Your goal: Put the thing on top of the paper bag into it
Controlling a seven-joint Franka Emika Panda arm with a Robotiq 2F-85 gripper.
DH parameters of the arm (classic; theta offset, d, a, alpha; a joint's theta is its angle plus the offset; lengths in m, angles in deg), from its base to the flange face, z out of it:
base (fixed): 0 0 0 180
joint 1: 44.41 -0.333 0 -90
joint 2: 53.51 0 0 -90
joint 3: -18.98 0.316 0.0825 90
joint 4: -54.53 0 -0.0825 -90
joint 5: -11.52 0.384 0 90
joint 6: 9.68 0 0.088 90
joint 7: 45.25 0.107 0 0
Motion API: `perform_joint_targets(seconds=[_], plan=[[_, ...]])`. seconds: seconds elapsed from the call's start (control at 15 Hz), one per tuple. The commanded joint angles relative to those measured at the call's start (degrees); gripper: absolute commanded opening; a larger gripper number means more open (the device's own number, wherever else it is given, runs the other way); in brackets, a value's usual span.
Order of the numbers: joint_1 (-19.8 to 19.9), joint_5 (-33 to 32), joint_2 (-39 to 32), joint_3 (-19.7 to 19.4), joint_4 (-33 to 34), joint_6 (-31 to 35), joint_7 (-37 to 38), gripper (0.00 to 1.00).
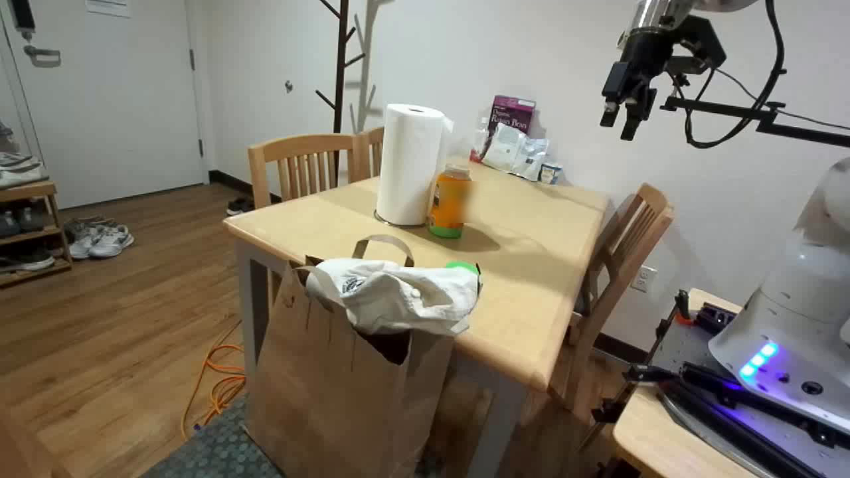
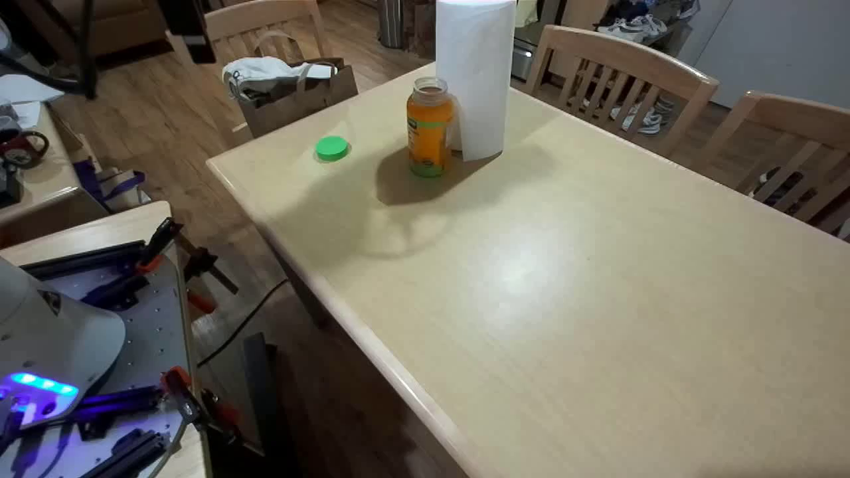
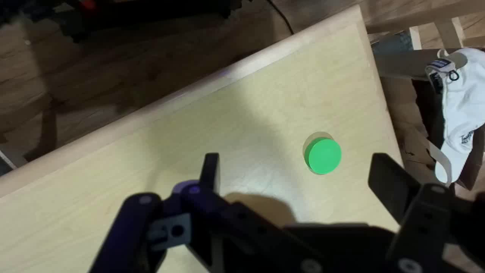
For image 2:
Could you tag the wooden side desk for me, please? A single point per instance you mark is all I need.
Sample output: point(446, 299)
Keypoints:
point(40, 182)

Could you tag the black orange bar clamp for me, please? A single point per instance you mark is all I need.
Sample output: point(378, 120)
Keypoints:
point(203, 263)
point(183, 386)
point(159, 240)

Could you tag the grey trash can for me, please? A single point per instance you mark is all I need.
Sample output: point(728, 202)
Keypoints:
point(394, 22)

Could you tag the black desk device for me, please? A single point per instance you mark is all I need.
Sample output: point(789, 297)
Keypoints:
point(7, 184)

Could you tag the grey robot mount plate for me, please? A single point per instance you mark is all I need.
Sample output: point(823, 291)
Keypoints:
point(150, 329)

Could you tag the white paper towel roll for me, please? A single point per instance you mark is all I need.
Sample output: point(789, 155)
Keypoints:
point(478, 70)

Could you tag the white grey cloth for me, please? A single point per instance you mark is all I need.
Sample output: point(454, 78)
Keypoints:
point(262, 74)

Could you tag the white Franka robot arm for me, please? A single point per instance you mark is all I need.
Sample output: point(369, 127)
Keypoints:
point(42, 336)

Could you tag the light wooden dining chair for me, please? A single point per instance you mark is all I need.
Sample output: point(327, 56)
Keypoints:
point(788, 111)
point(255, 16)

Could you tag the brown paper bag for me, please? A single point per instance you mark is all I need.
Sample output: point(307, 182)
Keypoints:
point(296, 108)

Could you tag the white sneaker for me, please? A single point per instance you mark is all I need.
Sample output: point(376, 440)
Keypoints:
point(643, 120)

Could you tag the wooden chair back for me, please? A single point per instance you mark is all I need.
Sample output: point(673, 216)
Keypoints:
point(619, 60)

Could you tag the black clamp bar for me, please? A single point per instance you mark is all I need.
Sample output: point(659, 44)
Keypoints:
point(81, 259)

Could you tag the black tape roll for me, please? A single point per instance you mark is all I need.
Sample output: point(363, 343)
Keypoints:
point(24, 149)

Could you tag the green plastic lid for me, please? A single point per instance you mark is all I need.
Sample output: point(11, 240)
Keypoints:
point(332, 147)

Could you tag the black tripod stand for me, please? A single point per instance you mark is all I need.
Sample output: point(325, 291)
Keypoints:
point(89, 54)

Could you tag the white paper sheet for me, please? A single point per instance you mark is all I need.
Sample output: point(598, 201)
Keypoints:
point(28, 93)

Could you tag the white shoes pair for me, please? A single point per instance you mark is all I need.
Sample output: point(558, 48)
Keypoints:
point(633, 28)

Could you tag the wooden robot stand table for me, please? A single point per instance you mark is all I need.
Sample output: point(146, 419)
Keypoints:
point(89, 228)

